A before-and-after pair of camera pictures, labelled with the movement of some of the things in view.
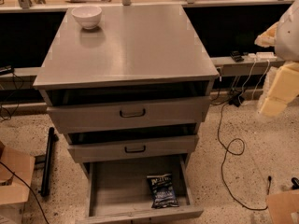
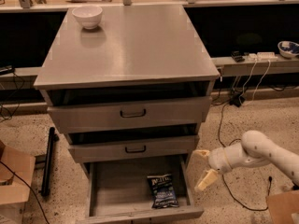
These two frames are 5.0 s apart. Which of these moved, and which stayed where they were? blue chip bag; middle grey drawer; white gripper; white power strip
Moved: white gripper
Stayed: blue chip bag; middle grey drawer; white power strip
